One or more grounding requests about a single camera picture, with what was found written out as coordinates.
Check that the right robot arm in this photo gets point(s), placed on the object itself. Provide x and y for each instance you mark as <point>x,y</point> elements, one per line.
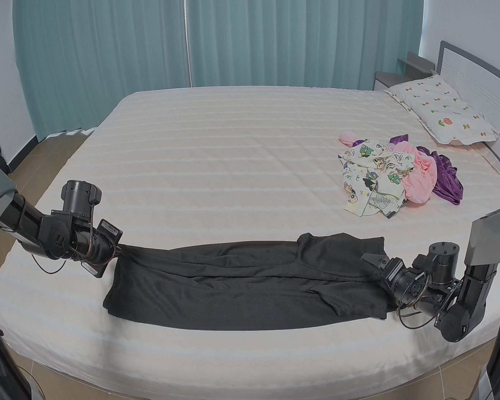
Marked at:
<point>475,290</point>

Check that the white printed pillow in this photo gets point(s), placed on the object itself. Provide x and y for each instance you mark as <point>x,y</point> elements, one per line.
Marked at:
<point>441,106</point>

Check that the purple garment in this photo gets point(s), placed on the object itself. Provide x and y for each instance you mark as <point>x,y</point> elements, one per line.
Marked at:
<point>448,177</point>

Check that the grey bedside table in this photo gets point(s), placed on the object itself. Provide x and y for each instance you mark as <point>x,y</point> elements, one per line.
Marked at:
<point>385,79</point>

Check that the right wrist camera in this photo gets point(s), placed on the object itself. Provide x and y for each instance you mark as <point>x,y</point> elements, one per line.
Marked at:
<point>420,263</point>

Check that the blue-green curtain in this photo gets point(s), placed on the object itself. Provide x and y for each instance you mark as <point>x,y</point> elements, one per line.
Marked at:
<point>100,56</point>
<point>296,27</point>

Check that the white printed garment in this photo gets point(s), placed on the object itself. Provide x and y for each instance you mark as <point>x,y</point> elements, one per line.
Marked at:
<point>366,181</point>

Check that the bed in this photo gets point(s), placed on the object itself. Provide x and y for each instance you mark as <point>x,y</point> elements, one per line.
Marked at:
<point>233,161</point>

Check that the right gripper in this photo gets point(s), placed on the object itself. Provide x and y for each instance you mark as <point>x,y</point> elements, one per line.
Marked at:
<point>400,283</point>

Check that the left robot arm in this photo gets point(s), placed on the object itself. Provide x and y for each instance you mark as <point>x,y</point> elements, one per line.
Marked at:
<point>25,223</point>

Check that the pink garment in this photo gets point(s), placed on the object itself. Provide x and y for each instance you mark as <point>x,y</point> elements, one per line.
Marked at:
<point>421,181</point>

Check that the black T-shirt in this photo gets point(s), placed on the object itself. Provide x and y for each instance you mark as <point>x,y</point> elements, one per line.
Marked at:
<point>233,286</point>

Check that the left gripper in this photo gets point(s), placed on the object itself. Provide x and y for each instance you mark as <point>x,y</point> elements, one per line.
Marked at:
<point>100,248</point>

